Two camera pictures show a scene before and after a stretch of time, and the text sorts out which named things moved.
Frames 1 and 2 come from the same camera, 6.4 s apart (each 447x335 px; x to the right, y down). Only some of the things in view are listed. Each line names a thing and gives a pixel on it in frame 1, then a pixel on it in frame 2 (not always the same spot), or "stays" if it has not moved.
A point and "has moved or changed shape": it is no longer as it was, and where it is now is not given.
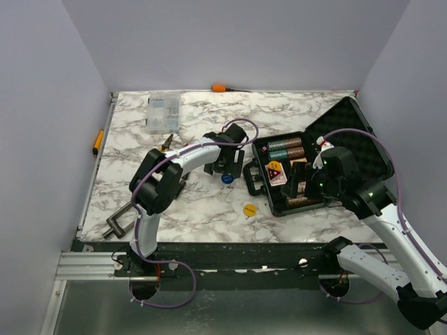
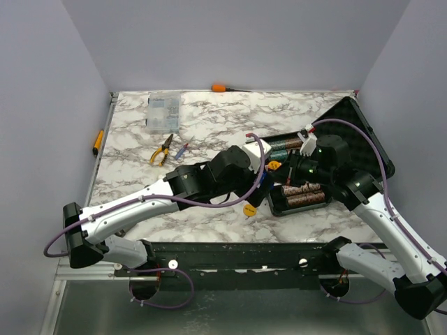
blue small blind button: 227,178 has moved or changed shape
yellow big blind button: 249,209 stays
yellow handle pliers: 166,145 stays
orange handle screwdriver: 221,88 stays
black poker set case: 346,127 stays
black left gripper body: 229,166 → 245,185
